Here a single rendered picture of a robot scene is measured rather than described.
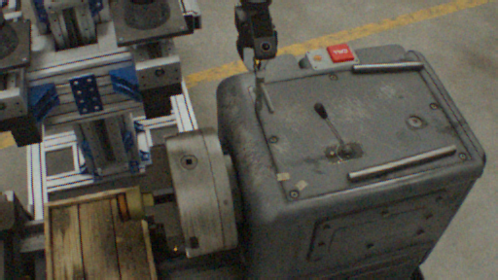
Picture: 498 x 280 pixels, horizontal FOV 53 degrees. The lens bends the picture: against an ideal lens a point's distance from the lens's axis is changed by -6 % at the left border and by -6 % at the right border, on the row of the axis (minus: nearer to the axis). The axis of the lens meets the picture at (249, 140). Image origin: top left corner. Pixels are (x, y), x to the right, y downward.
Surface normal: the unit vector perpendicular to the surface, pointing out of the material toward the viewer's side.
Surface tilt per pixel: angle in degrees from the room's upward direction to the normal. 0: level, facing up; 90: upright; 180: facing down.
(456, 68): 0
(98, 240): 0
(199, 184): 27
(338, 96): 0
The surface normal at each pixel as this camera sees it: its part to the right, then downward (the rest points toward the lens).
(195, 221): 0.22, 0.29
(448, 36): 0.02, -0.62
